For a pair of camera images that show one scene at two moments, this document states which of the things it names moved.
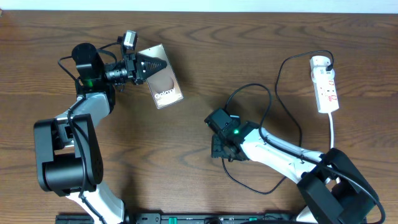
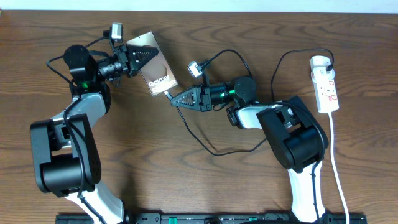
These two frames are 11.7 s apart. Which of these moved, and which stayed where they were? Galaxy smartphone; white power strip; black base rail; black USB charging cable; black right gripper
Moved: Galaxy smartphone; black right gripper; black USB charging cable
Stayed: black base rail; white power strip
